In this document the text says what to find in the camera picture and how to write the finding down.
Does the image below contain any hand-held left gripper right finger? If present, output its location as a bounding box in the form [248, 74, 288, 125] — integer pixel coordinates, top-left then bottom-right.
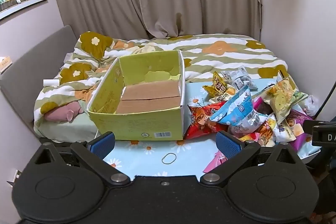
[199, 131, 307, 186]

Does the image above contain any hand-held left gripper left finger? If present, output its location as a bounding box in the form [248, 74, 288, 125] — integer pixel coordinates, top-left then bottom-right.
[26, 132, 131, 186]

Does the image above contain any pile of snack packets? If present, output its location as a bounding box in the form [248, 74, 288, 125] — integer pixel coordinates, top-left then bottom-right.
[184, 67, 322, 159]

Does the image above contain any gold brown snack bag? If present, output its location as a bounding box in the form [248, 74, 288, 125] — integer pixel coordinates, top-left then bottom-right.
[202, 71, 237, 103]

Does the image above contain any yellow-green cardboard box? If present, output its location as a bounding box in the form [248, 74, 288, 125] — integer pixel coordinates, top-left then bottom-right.
[87, 49, 189, 141]

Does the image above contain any grey printed snack bag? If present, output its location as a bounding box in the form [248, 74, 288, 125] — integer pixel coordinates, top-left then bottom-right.
[220, 67, 259, 91]

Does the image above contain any pink snack bag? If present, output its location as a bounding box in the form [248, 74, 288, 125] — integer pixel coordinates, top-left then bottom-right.
[203, 150, 229, 173]

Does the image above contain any pink plush toy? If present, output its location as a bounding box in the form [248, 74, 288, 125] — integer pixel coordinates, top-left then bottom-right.
[44, 101, 85, 123]

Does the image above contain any rubber band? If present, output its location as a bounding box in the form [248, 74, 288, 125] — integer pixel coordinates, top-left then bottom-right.
[161, 152, 177, 164]

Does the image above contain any floral striped duvet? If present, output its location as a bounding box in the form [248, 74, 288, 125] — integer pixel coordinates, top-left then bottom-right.
[34, 31, 289, 142]

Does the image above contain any grey bed headboard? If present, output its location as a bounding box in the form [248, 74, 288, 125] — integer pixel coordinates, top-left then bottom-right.
[0, 25, 79, 136]

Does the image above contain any beige object on headboard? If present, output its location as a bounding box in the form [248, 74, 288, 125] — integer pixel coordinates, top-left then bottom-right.
[0, 56, 12, 74]

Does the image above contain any black cable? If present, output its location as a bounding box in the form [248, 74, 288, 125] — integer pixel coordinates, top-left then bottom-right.
[314, 81, 336, 121]

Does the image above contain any white wall socket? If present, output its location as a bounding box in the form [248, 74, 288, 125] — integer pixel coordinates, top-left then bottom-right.
[7, 169, 23, 188]

